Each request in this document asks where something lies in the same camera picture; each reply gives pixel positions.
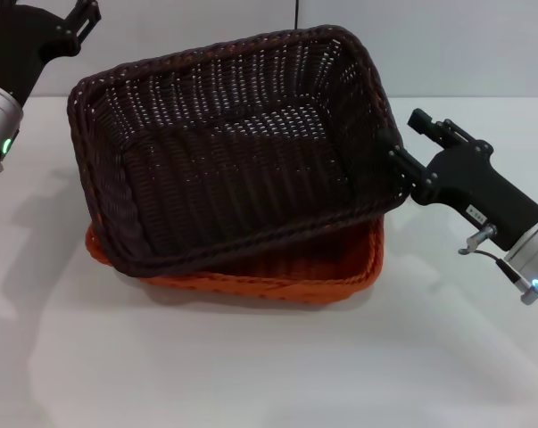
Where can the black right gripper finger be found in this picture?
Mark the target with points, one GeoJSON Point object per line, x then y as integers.
{"type": "Point", "coordinates": [411, 171]}
{"type": "Point", "coordinates": [444, 134]}

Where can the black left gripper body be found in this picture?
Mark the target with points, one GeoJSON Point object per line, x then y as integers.
{"type": "Point", "coordinates": [19, 49]}

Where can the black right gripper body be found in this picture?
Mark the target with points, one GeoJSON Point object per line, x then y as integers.
{"type": "Point", "coordinates": [474, 183]}

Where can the orange woven plastic basket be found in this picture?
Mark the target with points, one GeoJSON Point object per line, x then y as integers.
{"type": "Point", "coordinates": [295, 276]}

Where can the dark brown woven plastic basket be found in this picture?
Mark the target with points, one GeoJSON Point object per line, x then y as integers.
{"type": "Point", "coordinates": [233, 156]}

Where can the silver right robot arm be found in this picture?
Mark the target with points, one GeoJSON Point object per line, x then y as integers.
{"type": "Point", "coordinates": [536, 249]}

